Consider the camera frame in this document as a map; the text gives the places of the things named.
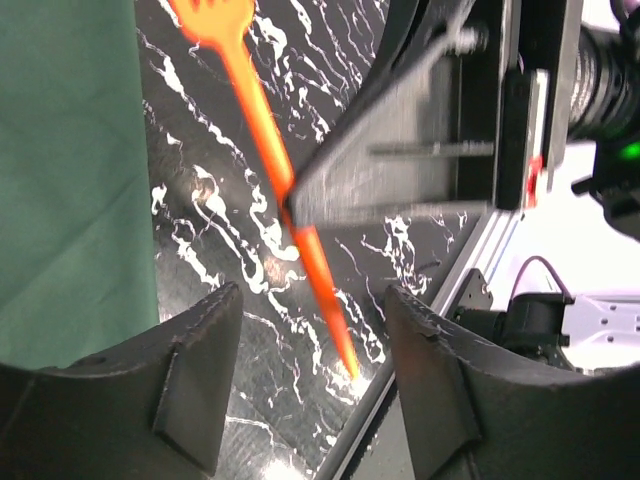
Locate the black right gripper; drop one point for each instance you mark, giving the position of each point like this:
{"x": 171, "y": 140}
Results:
{"x": 474, "y": 108}

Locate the orange plastic fork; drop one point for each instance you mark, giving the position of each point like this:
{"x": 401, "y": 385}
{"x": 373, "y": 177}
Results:
{"x": 221, "y": 26}

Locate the green cloth napkin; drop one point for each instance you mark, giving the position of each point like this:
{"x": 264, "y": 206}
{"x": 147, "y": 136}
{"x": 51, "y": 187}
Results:
{"x": 77, "y": 253}

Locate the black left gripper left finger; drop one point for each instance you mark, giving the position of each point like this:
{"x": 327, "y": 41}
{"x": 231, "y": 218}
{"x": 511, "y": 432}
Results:
{"x": 151, "y": 407}

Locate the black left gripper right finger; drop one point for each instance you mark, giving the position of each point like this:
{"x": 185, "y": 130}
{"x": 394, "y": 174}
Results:
{"x": 473, "y": 410}

